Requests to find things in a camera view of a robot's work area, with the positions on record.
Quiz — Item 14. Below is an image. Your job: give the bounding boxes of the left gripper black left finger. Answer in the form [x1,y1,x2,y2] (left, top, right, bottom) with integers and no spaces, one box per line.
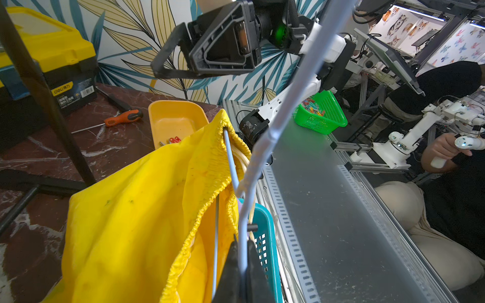
[212,241,241,303]

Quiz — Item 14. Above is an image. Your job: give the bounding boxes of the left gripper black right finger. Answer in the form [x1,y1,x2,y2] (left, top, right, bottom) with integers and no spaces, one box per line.
[246,240,275,303]

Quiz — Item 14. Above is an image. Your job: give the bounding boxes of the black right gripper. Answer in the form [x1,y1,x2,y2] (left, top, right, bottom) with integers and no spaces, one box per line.
[151,1,288,80]

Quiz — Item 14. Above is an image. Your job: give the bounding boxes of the yellow shorts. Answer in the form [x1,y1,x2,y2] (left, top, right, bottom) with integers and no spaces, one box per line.
[45,111,251,302]

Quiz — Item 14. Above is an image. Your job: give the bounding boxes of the white wire hanger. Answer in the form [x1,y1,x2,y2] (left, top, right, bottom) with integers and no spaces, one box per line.
[212,1,356,299]

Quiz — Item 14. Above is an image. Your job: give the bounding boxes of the red clothespin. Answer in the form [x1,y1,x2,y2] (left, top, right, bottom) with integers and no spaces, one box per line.
[168,136,181,144]

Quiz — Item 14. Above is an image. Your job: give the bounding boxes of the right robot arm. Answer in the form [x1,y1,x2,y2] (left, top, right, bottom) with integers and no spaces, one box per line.
[151,1,355,146]

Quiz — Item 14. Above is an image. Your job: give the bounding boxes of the operator hand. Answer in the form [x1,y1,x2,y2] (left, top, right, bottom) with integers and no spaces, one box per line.
[421,133,472,174]

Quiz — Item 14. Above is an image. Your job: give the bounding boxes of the teal plastic basket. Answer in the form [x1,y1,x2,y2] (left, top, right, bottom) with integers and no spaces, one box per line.
[252,203,284,302]

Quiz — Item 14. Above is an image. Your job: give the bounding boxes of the yellow plastic tray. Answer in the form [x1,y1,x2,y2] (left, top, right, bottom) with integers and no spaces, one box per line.
[148,100,209,149]

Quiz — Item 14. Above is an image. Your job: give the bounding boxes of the yellow black plastic toolbox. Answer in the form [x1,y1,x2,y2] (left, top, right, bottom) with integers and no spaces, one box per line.
[1,6,97,151]

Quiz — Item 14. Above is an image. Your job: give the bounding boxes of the green plastic basket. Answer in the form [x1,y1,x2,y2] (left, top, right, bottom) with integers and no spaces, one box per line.
[293,91,348,135]

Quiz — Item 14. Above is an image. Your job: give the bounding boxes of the black clothes rack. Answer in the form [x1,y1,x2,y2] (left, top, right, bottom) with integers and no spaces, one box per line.
[1,6,97,231]

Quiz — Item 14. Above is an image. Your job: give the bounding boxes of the seated operator person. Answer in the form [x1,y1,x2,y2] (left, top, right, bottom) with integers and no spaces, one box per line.
[376,61,484,291]

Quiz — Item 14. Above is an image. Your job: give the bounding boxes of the black handled screwdriver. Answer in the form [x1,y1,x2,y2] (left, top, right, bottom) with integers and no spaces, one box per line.
[96,87,132,112]

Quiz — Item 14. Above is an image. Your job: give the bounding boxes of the orange handled screwdriver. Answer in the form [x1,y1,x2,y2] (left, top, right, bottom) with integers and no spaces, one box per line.
[72,109,143,134]

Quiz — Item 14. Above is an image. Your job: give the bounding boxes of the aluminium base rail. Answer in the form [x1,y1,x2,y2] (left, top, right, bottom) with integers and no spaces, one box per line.
[223,99,459,303]

